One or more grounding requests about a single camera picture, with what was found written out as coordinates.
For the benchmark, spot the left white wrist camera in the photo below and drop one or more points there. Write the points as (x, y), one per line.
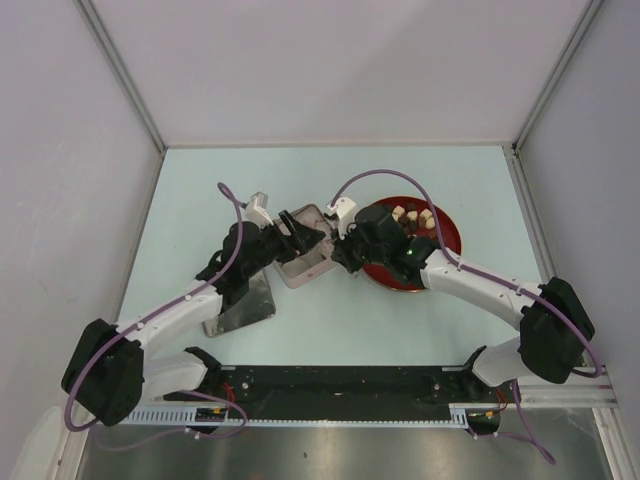
(255, 210)

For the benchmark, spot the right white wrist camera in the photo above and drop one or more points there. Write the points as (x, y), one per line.
(341, 213)

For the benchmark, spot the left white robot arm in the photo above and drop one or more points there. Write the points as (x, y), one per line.
(114, 367)

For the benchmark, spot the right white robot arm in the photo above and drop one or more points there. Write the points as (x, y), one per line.
(551, 321)

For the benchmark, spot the white slotted cable duct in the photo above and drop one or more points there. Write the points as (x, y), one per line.
(204, 417)

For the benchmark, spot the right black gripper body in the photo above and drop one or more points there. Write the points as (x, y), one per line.
(355, 252)

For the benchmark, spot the silver tin lid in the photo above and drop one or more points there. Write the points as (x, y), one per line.
(255, 306)

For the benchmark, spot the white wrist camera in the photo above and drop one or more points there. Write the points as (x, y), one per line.
(341, 213)
(255, 210)

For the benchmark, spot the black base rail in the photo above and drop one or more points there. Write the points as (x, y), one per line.
(352, 393)

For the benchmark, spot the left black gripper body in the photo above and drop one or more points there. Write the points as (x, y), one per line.
(274, 246)

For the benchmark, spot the pink chocolate tin box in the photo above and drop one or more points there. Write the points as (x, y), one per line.
(317, 261)

